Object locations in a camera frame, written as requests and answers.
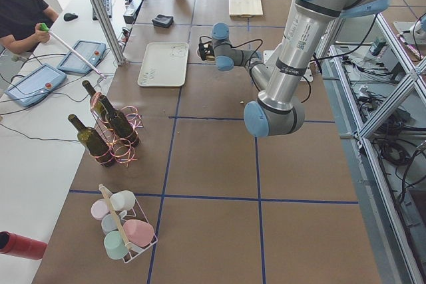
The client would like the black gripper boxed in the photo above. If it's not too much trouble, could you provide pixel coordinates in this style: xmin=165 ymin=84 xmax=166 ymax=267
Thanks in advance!
xmin=198 ymin=35 xmax=215 ymax=61

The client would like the white round plate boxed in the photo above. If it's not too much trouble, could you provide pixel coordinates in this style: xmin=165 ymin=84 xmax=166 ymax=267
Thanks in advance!
xmin=197 ymin=48 xmax=215 ymax=63

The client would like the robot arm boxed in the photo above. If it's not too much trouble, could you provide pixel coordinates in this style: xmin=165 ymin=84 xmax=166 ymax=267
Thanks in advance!
xmin=211 ymin=0 xmax=390 ymax=137

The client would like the cream bear tray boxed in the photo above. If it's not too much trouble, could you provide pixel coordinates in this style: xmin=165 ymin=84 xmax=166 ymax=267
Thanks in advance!
xmin=137 ymin=42 xmax=189 ymax=87

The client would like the wooden cutting board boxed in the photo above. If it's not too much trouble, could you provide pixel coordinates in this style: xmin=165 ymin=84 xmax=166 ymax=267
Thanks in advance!
xmin=228 ymin=0 xmax=264 ymax=18

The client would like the grey folded cloth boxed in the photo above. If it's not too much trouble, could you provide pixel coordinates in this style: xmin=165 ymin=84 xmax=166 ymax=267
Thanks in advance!
xmin=152 ymin=14 xmax=174 ymax=29

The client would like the black keyboard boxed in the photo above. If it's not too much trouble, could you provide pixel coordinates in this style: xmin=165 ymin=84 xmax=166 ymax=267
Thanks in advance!
xmin=101 ymin=0 xmax=112 ymax=18

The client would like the dark green wine bottle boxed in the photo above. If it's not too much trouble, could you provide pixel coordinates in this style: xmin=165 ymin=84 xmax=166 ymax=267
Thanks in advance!
xmin=99 ymin=94 xmax=140 ymax=147

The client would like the blue teach pendant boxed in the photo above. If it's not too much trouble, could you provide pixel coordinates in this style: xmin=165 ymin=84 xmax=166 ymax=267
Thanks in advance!
xmin=57 ymin=40 xmax=107 ymax=74
xmin=5 ymin=64 xmax=67 ymax=107

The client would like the black computer mouse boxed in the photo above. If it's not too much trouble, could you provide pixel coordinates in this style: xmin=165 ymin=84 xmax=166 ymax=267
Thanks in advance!
xmin=63 ymin=13 xmax=79 ymax=22

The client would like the white cup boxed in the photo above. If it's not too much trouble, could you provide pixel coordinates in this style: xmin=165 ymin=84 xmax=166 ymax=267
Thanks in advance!
xmin=110 ymin=190 xmax=136 ymax=211

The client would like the person in black shirt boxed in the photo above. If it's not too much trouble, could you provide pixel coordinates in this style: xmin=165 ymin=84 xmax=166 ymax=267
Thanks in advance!
xmin=1 ymin=0 xmax=59 ymax=55

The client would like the pink cup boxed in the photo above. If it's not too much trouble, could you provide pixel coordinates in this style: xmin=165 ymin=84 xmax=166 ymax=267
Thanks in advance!
xmin=123 ymin=219 xmax=154 ymax=247

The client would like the mint green cup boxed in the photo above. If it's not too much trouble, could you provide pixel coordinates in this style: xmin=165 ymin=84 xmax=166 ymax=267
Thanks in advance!
xmin=103 ymin=230 xmax=128 ymax=260

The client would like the red cylinder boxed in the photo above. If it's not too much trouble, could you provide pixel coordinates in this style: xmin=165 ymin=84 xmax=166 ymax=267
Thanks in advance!
xmin=1 ymin=231 xmax=47 ymax=260

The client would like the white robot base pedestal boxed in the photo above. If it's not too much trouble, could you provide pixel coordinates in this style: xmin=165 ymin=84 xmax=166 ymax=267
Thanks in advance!
xmin=262 ymin=24 xmax=316 ymax=82

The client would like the copper wire bottle rack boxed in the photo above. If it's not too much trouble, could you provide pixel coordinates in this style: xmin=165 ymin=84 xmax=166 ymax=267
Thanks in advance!
xmin=92 ymin=106 xmax=143 ymax=166

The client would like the long stick green handle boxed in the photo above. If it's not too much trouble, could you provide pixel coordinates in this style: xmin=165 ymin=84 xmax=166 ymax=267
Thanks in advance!
xmin=39 ymin=23 xmax=107 ymax=79

